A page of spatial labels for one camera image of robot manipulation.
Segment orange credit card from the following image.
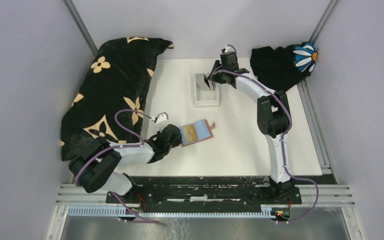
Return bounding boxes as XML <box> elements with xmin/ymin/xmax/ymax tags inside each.
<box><xmin>181</xmin><ymin>124</ymin><xmax>198</xmax><ymax>145</ymax></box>

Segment tan leather card holder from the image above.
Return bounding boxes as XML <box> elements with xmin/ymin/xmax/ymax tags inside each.
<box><xmin>179</xmin><ymin>119</ymin><xmax>216</xmax><ymax>147</ymax></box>

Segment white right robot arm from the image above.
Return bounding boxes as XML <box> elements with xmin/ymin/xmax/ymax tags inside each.
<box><xmin>205</xmin><ymin>51</ymin><xmax>294</xmax><ymax>204</ymax></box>

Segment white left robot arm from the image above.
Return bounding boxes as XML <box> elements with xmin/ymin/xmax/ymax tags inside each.
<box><xmin>68</xmin><ymin>124</ymin><xmax>182</xmax><ymax>204</ymax></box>

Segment stack of grey cards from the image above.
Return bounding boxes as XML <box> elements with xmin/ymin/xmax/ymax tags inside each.
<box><xmin>195</xmin><ymin>73</ymin><xmax>214</xmax><ymax>91</ymax></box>

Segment clear acrylic card tray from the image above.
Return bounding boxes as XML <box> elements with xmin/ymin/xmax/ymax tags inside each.
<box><xmin>191</xmin><ymin>75</ymin><xmax>220</xmax><ymax>108</ymax></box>

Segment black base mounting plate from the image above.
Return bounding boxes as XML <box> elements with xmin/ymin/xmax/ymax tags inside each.
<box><xmin>106</xmin><ymin>176</ymin><xmax>303</xmax><ymax>213</ymax></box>

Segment black cloth with daisy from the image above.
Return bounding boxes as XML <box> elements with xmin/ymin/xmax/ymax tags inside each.
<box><xmin>250</xmin><ymin>42</ymin><xmax>319</xmax><ymax>92</ymax></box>

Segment black floral pillow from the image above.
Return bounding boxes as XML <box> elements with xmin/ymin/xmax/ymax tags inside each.
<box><xmin>60</xmin><ymin>36</ymin><xmax>174</xmax><ymax>161</ymax></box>

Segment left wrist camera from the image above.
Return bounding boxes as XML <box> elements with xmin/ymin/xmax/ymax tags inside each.
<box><xmin>151</xmin><ymin>112</ymin><xmax>169</xmax><ymax>125</ymax></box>

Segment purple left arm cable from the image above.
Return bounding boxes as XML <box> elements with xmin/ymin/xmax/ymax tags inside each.
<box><xmin>73</xmin><ymin>109</ymin><xmax>162</xmax><ymax>223</ymax></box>

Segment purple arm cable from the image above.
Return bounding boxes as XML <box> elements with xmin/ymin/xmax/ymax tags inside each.
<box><xmin>211</xmin><ymin>44</ymin><xmax>319</xmax><ymax>225</ymax></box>
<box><xmin>73</xmin><ymin>109</ymin><xmax>162</xmax><ymax>223</ymax></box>

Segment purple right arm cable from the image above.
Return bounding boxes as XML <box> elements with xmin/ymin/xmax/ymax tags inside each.
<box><xmin>211</xmin><ymin>44</ymin><xmax>319</xmax><ymax>225</ymax></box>

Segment aluminium rail frame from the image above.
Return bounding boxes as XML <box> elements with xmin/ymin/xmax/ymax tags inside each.
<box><xmin>46</xmin><ymin>165</ymin><xmax>365</xmax><ymax>240</ymax></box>

